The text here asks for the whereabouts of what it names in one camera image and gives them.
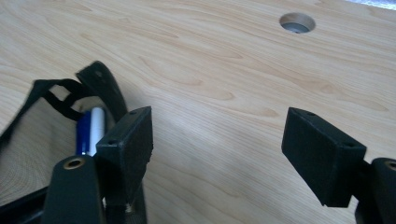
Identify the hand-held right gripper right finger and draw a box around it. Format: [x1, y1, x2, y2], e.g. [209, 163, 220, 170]
[280, 106, 368, 209]

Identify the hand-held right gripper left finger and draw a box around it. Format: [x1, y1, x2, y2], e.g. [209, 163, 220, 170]
[95, 105, 154, 207]

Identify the black mesh pencil case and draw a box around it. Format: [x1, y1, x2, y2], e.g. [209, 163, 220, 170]
[0, 60, 148, 224]

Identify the white pen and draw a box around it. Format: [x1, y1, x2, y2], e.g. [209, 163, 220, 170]
[88, 106, 106, 158]

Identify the blue pen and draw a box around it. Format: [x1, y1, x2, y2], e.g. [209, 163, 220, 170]
[76, 110, 93, 157]

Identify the round grey table grommet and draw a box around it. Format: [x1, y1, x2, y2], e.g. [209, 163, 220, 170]
[278, 12, 317, 35]

